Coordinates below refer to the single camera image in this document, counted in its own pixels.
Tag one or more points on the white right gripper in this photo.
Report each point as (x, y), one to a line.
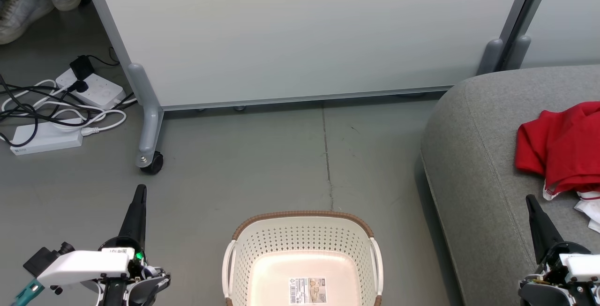
(572, 278)

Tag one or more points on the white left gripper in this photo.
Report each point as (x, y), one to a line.
(84, 264)

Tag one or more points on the red garment with white trim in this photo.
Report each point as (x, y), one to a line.
(562, 146)

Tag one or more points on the cream perforated laundry basket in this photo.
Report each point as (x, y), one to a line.
(304, 245)

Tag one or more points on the black caster wheel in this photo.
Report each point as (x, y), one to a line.
(154, 163)

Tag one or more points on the long grey partition leg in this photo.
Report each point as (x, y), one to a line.
(150, 123)

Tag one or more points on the grey fabric sofa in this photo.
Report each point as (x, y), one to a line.
(478, 156)

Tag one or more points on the long flat white power strip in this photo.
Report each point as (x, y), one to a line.
(47, 137)

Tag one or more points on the white power strip with plugs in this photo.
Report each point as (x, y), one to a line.
(101, 91)

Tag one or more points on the black power adapter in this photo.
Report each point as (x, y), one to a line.
(82, 67)

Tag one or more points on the short grey partition foot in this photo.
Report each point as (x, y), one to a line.
(491, 57)
(519, 53)

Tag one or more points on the paper label sticker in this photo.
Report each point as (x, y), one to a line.
(307, 290)

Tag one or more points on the narrow white partition panel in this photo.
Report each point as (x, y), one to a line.
(572, 15)

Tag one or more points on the wide white partition panel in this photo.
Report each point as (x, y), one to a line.
(304, 29)

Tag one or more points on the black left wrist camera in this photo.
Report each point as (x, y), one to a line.
(40, 259)

